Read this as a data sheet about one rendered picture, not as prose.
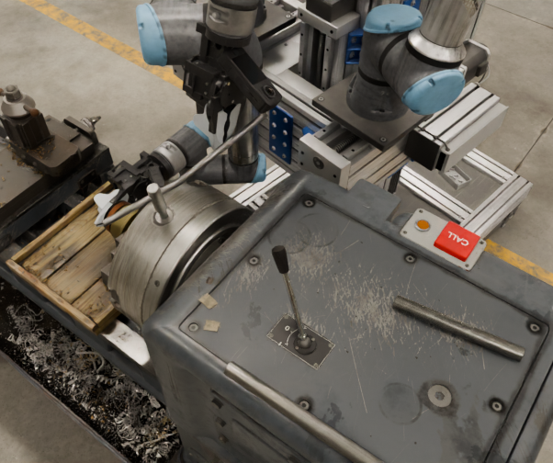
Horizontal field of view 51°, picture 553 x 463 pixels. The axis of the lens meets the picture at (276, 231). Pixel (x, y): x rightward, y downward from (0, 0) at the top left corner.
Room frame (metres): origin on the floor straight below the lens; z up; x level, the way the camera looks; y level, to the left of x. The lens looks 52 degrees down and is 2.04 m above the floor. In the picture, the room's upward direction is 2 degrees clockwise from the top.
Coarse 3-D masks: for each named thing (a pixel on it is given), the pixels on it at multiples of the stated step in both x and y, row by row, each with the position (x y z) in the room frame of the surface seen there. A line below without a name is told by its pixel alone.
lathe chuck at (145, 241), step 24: (168, 192) 0.72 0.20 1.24; (192, 192) 0.73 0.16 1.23; (216, 192) 0.76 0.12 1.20; (144, 216) 0.66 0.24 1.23; (192, 216) 0.66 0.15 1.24; (144, 240) 0.62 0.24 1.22; (168, 240) 0.61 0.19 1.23; (120, 264) 0.59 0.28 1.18; (144, 264) 0.58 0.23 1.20; (120, 288) 0.57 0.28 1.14; (144, 288) 0.55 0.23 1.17
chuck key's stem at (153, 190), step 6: (150, 186) 0.65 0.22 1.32; (156, 186) 0.65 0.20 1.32; (150, 192) 0.64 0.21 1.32; (156, 192) 0.64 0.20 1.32; (156, 198) 0.64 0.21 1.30; (162, 198) 0.65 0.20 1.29; (156, 204) 0.65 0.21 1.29; (162, 204) 0.65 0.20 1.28; (156, 210) 0.65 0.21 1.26; (162, 210) 0.65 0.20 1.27; (162, 216) 0.65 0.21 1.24; (168, 216) 0.66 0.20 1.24
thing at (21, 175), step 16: (48, 128) 1.19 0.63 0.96; (64, 128) 1.18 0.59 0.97; (80, 128) 1.18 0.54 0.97; (80, 144) 1.12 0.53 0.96; (0, 160) 1.05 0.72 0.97; (16, 160) 1.05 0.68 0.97; (0, 176) 0.99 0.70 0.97; (16, 176) 0.99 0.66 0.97; (32, 176) 1.00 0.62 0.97; (48, 176) 1.01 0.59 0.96; (0, 192) 0.94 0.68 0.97; (16, 192) 0.94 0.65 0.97; (32, 192) 0.97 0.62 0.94; (0, 208) 0.89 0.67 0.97; (16, 208) 0.92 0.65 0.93
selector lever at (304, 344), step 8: (288, 280) 0.45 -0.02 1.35; (288, 288) 0.45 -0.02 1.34; (288, 296) 0.44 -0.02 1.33; (296, 304) 0.43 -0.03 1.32; (296, 312) 0.43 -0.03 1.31; (296, 320) 0.42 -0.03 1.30; (304, 336) 0.41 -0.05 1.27; (312, 336) 0.42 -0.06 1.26; (296, 344) 0.40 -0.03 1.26; (304, 344) 0.40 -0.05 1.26; (312, 344) 0.40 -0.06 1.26; (304, 352) 0.39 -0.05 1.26; (312, 352) 0.39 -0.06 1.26
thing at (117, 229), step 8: (120, 200) 0.80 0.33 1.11; (112, 208) 0.78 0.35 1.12; (120, 208) 0.78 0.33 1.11; (104, 216) 0.77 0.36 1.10; (128, 216) 0.75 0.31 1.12; (112, 224) 0.74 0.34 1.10; (120, 224) 0.74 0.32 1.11; (128, 224) 0.74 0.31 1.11; (112, 232) 0.73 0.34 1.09; (120, 232) 0.72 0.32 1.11
